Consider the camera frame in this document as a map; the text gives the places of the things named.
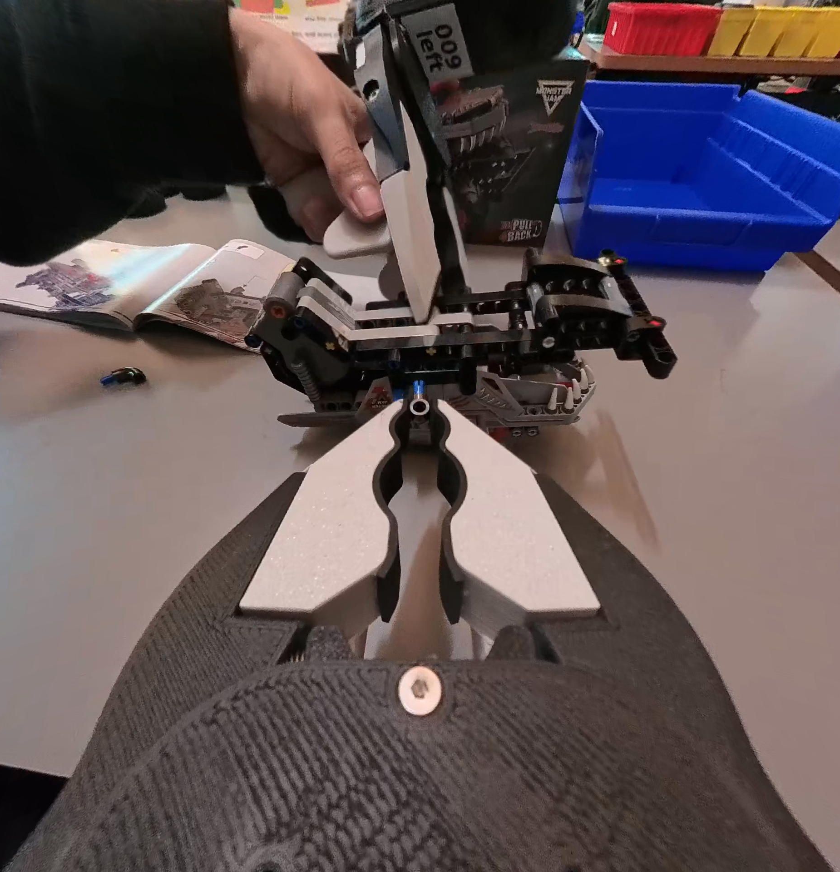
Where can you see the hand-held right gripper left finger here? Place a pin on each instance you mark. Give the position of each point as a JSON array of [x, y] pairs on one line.
[[318, 545]]

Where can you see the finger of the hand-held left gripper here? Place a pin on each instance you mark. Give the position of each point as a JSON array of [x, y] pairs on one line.
[[451, 238], [413, 238]]

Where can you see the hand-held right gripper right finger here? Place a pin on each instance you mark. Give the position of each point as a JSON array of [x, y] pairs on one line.
[[522, 545]]

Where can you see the brick-built toy truck chassis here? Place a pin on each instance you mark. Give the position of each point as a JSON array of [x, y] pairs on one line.
[[576, 300]]

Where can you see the black pipe piece blue pin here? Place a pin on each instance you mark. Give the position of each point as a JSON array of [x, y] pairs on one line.
[[418, 407], [128, 375]]

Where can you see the person's left forearm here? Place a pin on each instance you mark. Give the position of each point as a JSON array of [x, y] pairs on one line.
[[86, 102]]

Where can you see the person's left hand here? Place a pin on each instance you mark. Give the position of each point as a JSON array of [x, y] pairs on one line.
[[297, 122]]

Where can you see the black toy set box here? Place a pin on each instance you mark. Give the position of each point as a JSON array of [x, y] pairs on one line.
[[522, 170]]

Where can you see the colourful printed sheet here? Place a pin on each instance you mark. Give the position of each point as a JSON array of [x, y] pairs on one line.
[[290, 20]]

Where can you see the blue storage bin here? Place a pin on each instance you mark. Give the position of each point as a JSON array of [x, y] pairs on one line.
[[699, 204]]

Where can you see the red storage bin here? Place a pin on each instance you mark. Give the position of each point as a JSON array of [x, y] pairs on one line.
[[658, 31]]

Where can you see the open instruction booklet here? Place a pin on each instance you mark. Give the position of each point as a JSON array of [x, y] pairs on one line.
[[120, 279]]

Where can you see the wooden shelf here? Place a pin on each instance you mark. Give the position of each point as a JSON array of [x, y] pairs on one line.
[[733, 65]]

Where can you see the yellow storage bin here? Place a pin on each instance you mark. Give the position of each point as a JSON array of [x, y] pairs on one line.
[[728, 34], [832, 34], [774, 34]]

